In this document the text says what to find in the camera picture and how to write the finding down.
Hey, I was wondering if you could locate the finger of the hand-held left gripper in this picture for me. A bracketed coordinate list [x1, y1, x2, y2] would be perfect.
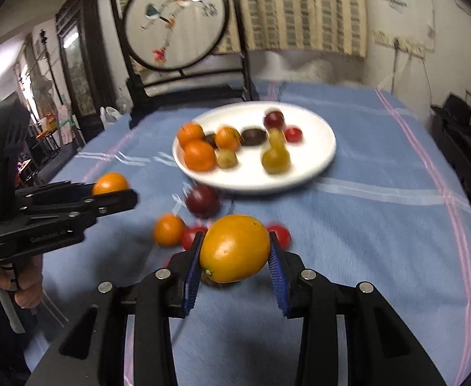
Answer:
[15, 181, 96, 210]
[70, 188, 138, 220]

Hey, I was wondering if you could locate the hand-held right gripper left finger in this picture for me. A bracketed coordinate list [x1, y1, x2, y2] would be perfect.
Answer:
[26, 231, 206, 386]

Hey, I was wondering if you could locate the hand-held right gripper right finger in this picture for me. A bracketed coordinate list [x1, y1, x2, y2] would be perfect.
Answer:
[268, 231, 437, 386]

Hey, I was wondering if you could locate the smooth round orange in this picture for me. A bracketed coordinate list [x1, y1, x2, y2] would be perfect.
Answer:
[153, 214, 187, 247]
[92, 172, 130, 196]

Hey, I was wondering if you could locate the large orange fruit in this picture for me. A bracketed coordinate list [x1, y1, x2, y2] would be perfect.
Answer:
[199, 214, 271, 283]

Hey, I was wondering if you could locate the large orange mandarin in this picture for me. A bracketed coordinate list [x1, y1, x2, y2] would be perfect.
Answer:
[183, 140, 217, 172]

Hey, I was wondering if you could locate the mandarin with green stem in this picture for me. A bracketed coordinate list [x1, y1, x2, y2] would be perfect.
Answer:
[178, 123, 206, 149]

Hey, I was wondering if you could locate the tan longan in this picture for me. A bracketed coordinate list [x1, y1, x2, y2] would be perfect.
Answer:
[216, 149, 238, 169]

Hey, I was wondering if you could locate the white oval plate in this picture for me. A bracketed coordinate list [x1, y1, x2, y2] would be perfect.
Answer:
[172, 102, 336, 194]

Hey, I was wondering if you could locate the bumpy orange mandarin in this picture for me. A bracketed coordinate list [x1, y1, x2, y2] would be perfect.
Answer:
[214, 126, 242, 150]

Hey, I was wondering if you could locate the dark brown water chestnut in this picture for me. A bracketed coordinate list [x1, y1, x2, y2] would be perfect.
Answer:
[241, 127, 267, 146]

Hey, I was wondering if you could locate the purple passion fruit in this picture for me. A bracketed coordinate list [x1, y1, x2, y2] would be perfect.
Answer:
[263, 110, 286, 130]

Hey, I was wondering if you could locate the person's left hand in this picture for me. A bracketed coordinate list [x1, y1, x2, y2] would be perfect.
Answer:
[0, 254, 45, 310]

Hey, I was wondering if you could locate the dark red plum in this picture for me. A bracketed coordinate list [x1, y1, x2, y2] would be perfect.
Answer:
[186, 185, 221, 218]

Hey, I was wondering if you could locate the white plastic bag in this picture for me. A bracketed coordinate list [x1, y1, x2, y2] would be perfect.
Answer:
[99, 106, 123, 129]

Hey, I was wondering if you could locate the blue plaid tablecloth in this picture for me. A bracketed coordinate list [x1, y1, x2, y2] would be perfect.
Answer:
[22, 80, 471, 386]

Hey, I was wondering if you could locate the dark wooden framed cabinet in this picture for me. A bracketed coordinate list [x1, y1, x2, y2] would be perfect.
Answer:
[56, 0, 105, 137]

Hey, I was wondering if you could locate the round embroidered table screen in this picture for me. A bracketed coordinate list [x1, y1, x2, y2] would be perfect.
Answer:
[110, 0, 260, 129]

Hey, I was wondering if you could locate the black hat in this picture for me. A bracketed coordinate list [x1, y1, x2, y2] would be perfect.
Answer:
[430, 93, 471, 129]

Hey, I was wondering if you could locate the beige checked curtain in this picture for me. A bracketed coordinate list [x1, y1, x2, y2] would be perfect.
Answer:
[117, 0, 369, 59]

